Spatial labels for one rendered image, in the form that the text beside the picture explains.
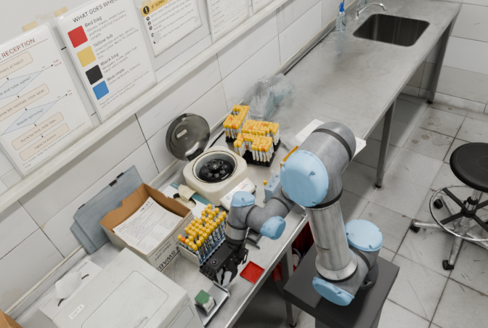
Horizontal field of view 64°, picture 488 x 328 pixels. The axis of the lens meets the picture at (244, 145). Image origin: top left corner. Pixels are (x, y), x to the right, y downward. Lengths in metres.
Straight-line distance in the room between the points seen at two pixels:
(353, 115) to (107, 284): 1.42
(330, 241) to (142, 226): 0.87
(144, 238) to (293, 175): 0.89
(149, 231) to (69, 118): 0.54
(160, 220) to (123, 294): 0.50
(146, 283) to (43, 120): 0.61
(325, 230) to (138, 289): 0.56
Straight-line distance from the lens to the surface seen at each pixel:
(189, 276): 1.55
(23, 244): 1.59
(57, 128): 1.44
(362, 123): 2.05
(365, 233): 1.24
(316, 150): 0.87
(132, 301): 1.21
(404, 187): 2.96
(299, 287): 1.39
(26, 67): 1.32
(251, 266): 1.52
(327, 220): 0.98
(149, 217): 1.68
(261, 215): 1.22
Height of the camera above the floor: 2.18
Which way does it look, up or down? 42 degrees down
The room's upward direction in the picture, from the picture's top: 10 degrees counter-clockwise
